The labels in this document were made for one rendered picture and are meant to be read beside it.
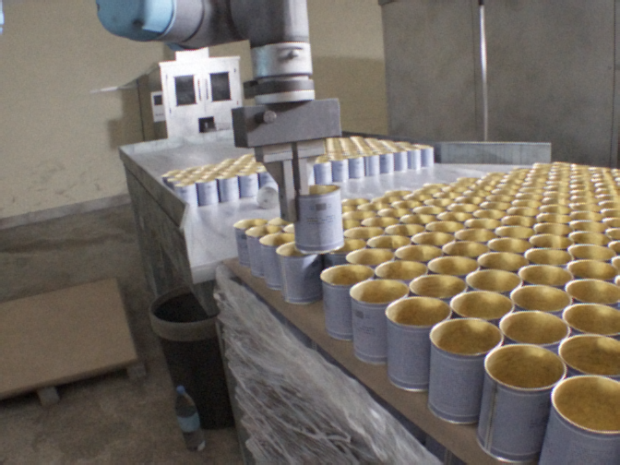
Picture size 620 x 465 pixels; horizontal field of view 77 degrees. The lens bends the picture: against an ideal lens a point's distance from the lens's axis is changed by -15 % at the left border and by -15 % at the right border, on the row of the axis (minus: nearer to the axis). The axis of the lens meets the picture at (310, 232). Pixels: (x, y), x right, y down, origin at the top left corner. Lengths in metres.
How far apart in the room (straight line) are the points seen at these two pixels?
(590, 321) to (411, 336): 0.20
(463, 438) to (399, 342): 0.11
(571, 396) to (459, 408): 0.10
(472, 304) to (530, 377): 0.13
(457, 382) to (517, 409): 0.07
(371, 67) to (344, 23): 1.03
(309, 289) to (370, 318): 0.20
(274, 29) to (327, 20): 8.08
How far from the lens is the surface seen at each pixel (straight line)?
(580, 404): 0.40
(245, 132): 0.53
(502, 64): 3.72
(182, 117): 6.00
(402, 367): 0.47
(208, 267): 0.97
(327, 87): 8.48
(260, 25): 0.56
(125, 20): 0.47
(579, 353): 0.46
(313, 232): 0.58
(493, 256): 0.64
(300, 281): 0.67
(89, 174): 7.37
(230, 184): 1.47
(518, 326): 0.48
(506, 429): 0.39
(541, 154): 2.03
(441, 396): 0.43
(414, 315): 0.51
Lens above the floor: 1.41
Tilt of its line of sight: 18 degrees down
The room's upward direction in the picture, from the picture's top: 4 degrees counter-clockwise
